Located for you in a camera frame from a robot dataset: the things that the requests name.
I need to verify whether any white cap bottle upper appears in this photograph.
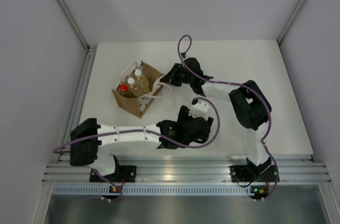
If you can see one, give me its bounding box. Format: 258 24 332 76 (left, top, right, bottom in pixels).
132 69 149 89

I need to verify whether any grey slotted cable duct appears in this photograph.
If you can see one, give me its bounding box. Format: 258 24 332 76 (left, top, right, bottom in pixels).
52 185 324 195

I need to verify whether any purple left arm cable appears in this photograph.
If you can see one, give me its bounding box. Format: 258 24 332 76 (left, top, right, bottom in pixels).
53 98 221 203

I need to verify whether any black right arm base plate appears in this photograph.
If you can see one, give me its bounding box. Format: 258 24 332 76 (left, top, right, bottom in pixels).
229 165 277 183

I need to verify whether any jute watermelon canvas bag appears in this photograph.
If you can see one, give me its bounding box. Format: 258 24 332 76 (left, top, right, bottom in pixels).
112 61 173 118

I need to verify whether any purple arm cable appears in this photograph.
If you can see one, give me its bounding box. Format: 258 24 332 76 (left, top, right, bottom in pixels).
177 35 280 203
53 98 221 203

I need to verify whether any red cap bottle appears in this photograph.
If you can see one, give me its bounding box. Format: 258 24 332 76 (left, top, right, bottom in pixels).
118 84 134 99

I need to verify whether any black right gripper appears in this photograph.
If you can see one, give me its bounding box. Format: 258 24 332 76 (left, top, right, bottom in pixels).
161 64 194 87

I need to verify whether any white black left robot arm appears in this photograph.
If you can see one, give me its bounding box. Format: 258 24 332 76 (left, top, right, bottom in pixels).
70 105 214 182

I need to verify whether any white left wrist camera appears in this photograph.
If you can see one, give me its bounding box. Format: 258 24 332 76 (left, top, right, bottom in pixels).
189 100 209 119

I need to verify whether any right aluminium corner post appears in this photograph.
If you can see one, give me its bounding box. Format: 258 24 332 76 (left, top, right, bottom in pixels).
276 0 308 46

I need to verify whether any white cap bottle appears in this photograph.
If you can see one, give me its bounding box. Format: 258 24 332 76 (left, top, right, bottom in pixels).
127 77 145 97
132 69 149 89

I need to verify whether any aluminium corner post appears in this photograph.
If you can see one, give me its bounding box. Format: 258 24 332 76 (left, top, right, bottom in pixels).
276 0 308 46
56 0 89 50

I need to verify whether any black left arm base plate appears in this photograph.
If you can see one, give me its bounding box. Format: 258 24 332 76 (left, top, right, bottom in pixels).
89 166 137 183

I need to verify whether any aluminium front rail frame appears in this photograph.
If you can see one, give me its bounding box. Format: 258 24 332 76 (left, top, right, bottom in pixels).
42 156 332 185

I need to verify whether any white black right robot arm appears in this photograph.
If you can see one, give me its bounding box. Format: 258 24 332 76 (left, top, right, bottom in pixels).
160 58 272 182

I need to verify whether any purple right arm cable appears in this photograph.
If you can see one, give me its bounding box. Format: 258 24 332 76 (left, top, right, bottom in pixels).
177 35 280 203

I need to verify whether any white cap bottle lower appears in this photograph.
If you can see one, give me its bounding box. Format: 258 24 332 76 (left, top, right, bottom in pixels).
127 77 145 97

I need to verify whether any left aluminium corner post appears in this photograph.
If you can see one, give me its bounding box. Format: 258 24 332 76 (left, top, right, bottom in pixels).
56 0 89 50

